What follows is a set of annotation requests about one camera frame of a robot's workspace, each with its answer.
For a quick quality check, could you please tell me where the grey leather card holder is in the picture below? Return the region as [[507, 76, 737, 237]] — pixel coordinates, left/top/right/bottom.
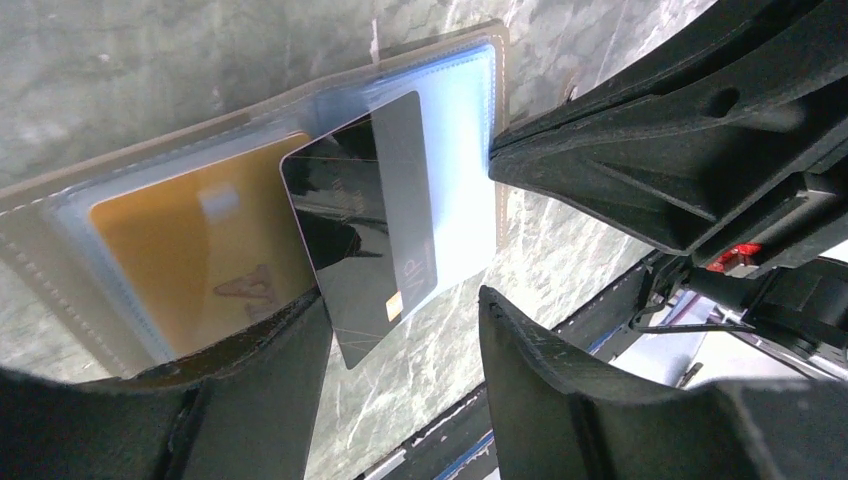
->
[[1, 21, 510, 377]]

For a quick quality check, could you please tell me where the black VIP card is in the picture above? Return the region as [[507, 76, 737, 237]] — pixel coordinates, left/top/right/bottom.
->
[[280, 91, 438, 369]]

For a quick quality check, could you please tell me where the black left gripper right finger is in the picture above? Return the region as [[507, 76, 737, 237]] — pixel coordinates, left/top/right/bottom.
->
[[479, 286, 847, 479]]

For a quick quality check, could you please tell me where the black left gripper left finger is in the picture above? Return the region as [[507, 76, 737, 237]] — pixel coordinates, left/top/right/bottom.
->
[[1, 291, 333, 479]]

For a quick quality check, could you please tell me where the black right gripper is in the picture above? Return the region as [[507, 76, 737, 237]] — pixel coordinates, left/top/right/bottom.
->
[[489, 1, 847, 379]]

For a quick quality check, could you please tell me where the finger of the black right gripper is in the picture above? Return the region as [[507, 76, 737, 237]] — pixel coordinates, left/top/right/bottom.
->
[[510, 1, 819, 136]]

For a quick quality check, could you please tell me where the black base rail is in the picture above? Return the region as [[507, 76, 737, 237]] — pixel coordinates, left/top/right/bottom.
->
[[359, 384, 500, 479]]

